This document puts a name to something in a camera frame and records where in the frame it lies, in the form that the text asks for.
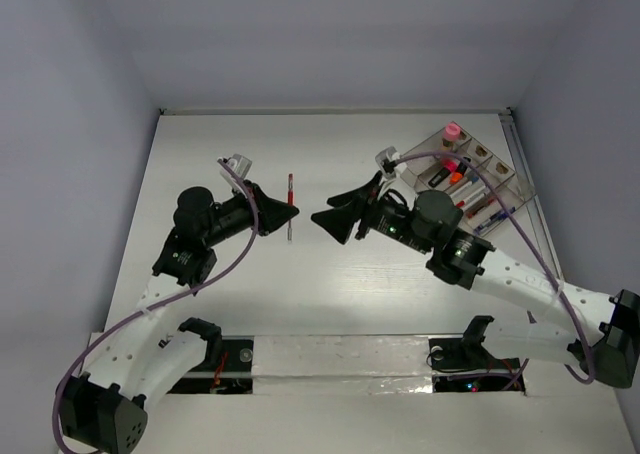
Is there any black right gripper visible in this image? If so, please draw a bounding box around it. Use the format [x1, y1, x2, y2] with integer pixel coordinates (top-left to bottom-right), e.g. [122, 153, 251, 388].
[310, 170, 433, 254]

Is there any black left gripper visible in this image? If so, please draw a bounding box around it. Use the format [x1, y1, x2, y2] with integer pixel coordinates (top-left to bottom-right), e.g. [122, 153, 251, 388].
[203, 180, 298, 247]

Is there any pink cap black highlighter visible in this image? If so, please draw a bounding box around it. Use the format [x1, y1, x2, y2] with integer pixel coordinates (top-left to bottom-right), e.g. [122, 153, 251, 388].
[428, 160, 457, 188]

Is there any orange cap black highlighter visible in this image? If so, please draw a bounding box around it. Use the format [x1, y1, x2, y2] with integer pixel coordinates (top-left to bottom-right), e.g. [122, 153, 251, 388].
[449, 157, 471, 185]

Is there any red cap white marker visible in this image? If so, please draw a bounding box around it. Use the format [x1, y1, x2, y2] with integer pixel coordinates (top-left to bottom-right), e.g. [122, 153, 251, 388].
[455, 186, 488, 208]

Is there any blue cap white marker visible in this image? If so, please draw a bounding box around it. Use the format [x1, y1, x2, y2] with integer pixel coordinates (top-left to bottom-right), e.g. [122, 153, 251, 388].
[463, 175, 480, 188]

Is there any pink cap sticker bottle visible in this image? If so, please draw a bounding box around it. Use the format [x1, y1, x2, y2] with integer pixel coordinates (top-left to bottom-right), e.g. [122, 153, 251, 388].
[441, 122, 461, 151]

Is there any purple gel pen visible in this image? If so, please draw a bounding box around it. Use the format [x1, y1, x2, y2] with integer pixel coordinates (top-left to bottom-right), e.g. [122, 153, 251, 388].
[476, 210, 511, 232]

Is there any red pen cap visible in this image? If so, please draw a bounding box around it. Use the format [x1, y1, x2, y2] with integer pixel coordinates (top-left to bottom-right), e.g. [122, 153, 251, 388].
[287, 173, 294, 205]

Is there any red gel pen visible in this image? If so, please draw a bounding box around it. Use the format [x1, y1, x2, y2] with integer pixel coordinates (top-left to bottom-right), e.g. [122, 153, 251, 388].
[466, 198, 496, 219]

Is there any blue ballpoint pen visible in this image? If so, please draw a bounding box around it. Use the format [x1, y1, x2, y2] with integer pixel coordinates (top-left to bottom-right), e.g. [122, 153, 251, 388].
[485, 207, 516, 225]

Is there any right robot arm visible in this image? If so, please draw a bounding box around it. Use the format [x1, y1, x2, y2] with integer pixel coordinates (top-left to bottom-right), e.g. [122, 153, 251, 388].
[311, 174, 639, 389]

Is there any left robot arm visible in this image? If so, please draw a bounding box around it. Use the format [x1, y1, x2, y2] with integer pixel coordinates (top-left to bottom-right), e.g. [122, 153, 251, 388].
[52, 180, 299, 453]

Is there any clear acrylic organizer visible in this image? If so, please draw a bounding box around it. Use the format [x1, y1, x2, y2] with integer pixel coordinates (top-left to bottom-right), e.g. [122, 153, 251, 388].
[401, 127, 534, 237]

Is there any white foam front board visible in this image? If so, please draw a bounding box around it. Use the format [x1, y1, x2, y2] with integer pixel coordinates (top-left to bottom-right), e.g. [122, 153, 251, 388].
[59, 331, 640, 454]

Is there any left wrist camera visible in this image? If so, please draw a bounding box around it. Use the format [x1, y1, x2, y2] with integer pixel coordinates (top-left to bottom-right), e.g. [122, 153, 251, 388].
[218, 153, 253, 192]

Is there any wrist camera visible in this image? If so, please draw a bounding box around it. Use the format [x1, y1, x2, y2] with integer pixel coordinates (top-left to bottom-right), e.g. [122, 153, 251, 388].
[375, 146, 401, 180]
[218, 153, 253, 192]

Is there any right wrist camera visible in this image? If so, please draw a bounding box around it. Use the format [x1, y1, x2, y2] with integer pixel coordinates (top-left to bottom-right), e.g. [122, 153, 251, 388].
[375, 146, 401, 180]

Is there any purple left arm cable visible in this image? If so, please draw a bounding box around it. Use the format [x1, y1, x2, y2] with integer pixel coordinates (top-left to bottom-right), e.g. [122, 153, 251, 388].
[52, 161, 261, 454]

